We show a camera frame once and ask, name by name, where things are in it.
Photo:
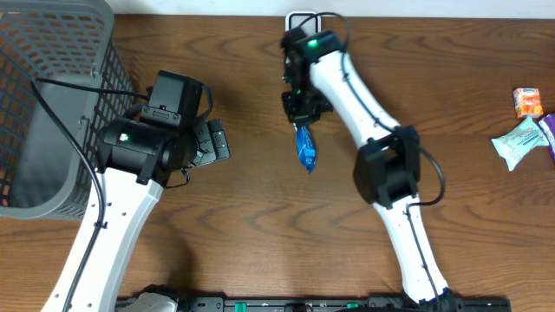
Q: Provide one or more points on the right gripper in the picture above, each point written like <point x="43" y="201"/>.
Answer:
<point x="303" y="117"/>

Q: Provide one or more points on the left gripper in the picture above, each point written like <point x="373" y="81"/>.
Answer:
<point x="218" y="141"/>

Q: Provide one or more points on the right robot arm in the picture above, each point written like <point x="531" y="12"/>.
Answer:
<point x="387" y="167"/>

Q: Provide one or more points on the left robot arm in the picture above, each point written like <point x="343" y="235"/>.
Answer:
<point x="136" y="155"/>

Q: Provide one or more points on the teal white snack packet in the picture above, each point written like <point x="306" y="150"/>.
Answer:
<point x="515" y="145"/>

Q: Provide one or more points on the red purple snack bag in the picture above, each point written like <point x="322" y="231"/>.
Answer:
<point x="547" y="125"/>

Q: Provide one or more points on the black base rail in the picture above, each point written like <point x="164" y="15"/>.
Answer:
<point x="303" y="304"/>

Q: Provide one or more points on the grey plastic mesh basket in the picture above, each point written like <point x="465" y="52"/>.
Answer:
<point x="66" y="49"/>

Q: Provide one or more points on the blue snack wrapper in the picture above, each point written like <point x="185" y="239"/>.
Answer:
<point x="306" y="151"/>

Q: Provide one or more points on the orange Kleenex tissue pack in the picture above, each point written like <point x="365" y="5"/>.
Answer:
<point x="527" y="102"/>

